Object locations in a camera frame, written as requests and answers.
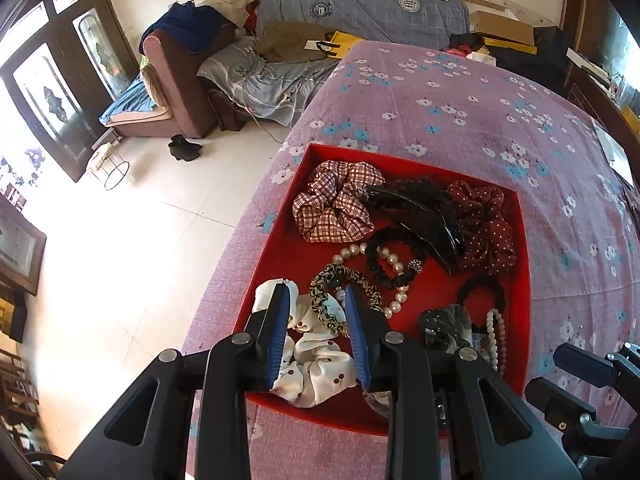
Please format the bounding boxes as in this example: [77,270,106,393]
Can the small wire stool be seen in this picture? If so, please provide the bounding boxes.
[89,141,131,192]

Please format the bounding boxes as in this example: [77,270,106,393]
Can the leopard print scrunchie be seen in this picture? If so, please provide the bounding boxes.
[309,262,383,338]

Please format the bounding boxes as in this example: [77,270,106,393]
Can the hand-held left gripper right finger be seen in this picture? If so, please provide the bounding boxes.
[344,286,582,480]

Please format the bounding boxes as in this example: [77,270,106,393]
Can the large pearl bracelet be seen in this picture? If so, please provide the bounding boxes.
[331,242,412,318]

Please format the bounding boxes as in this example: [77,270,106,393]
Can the dark red dotted scrunchie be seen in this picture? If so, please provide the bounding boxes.
[446,179,518,277]

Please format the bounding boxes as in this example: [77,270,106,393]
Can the black velvet scrunchie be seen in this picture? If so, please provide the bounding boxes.
[365,227,426,291]

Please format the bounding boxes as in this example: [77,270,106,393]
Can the dark blue clothing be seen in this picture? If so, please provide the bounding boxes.
[140,4,236,53]

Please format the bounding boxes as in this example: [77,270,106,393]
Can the olive jacket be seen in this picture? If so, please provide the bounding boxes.
[255,22,333,63]

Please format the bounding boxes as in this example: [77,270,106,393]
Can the black bag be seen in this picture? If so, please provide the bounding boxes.
[532,25,576,61]

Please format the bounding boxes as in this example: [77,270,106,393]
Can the black hair tie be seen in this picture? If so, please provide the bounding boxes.
[456,272,507,331]

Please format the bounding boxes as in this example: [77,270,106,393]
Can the black boots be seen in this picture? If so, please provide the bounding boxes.
[167,134,203,162]

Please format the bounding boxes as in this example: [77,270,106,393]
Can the white paper sheet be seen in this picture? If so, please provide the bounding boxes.
[591,119,635,185]

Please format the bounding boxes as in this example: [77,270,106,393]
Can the yellow paper bag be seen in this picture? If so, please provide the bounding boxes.
[305,30,363,58]

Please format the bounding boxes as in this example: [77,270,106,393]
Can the red tray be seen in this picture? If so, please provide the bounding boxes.
[234,143,532,438]

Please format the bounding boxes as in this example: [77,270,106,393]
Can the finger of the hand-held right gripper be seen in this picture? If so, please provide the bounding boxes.
[524,376,640,480]
[552,342,640,385]

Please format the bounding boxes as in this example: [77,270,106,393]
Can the framed picture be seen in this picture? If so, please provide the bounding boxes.
[0,205,47,296]

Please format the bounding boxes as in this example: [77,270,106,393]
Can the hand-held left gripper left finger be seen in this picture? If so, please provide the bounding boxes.
[59,284,292,480]

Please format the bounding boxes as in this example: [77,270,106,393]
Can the grey pillow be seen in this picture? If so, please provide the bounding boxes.
[196,37,266,81]

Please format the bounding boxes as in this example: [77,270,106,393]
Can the black lace scrunchie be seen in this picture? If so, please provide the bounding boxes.
[395,177,451,206]

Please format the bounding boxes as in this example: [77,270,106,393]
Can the dark wooden glass door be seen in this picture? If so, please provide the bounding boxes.
[0,0,141,183]

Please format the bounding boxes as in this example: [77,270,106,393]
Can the maroon armchair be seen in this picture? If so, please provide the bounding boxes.
[100,27,236,140]

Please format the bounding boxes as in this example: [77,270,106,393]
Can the blue checked sofa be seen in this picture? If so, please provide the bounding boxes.
[260,0,470,53]

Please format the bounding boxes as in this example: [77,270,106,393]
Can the cardboard box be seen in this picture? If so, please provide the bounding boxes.
[469,10,536,47]

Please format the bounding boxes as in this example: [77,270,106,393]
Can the yellow flat box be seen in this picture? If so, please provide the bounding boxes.
[480,35,538,56]

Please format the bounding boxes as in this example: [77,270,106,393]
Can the dark wooden cabinet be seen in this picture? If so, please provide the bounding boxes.
[560,0,640,161]

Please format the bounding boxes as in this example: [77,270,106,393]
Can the small pearl bracelet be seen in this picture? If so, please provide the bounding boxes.
[485,307,508,373]

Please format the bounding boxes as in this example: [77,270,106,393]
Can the sheer grey organza scrunchie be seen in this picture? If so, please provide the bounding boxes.
[362,389,392,420]

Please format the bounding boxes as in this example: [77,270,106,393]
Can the black hair claw clip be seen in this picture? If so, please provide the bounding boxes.
[362,184,466,277]

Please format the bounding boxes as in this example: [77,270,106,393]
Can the black dotted organza scrunchie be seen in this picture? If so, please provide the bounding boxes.
[417,302,473,351]

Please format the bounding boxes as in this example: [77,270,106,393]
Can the red plaid scrunchie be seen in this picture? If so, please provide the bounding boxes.
[291,160,387,244]

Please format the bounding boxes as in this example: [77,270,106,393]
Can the white cherry print scrunchie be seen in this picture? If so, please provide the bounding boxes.
[250,277,361,408]

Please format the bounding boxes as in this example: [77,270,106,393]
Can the purple floral tablecloth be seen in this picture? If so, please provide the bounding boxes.
[181,41,640,480]

